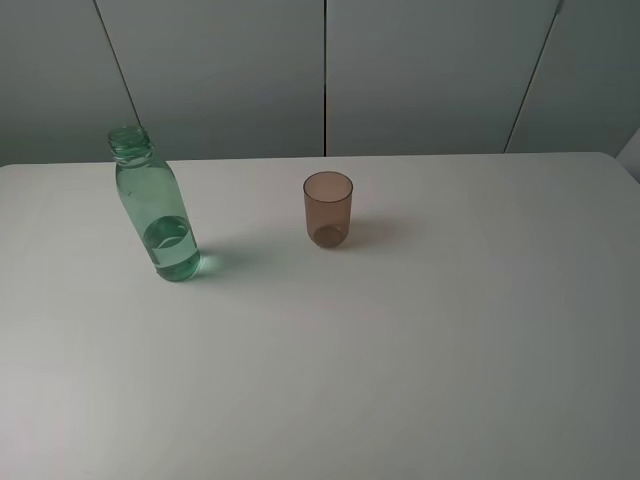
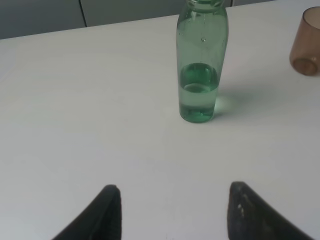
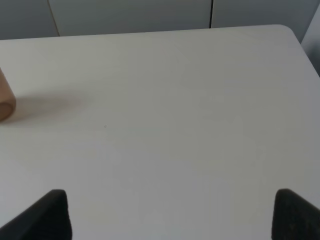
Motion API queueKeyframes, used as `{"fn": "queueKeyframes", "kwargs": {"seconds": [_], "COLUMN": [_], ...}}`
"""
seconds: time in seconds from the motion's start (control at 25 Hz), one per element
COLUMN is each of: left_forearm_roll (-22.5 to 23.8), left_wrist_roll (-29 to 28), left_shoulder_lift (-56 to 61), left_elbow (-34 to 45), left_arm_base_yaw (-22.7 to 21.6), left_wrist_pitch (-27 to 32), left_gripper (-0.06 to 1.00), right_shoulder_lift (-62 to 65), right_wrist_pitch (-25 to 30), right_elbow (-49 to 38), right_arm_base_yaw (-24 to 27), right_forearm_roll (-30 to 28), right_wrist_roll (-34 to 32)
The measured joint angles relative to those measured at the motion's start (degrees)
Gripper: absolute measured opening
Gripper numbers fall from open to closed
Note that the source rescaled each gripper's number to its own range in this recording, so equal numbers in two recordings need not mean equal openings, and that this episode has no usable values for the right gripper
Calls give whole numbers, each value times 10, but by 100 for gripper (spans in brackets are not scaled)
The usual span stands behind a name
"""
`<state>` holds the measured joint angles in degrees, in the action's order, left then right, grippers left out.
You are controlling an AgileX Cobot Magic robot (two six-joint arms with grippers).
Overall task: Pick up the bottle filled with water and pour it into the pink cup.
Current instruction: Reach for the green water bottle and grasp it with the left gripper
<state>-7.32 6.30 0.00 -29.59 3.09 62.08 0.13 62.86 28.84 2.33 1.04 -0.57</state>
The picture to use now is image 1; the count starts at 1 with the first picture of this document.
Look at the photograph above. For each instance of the green transparent plastic bottle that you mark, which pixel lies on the green transparent plastic bottle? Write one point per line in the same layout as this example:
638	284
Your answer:
150	194

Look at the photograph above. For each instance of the pink translucent plastic cup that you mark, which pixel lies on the pink translucent plastic cup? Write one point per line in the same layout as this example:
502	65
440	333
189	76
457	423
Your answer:
328	201

